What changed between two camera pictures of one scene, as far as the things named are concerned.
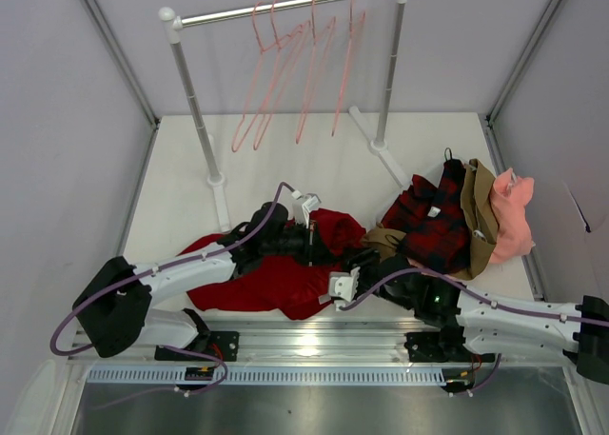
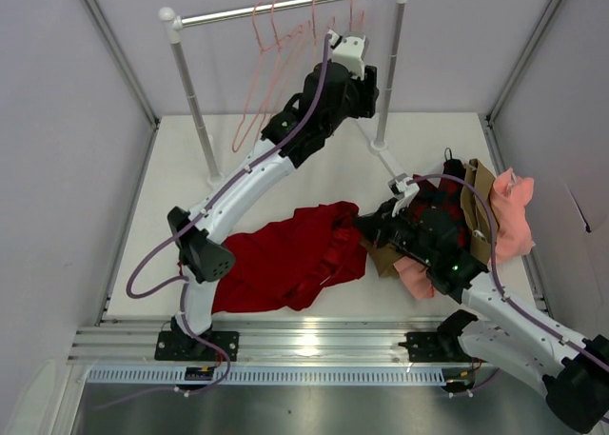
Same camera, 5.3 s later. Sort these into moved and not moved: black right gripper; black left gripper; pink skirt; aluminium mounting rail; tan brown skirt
Moved: black left gripper; black right gripper
Not moved: tan brown skirt; aluminium mounting rail; pink skirt
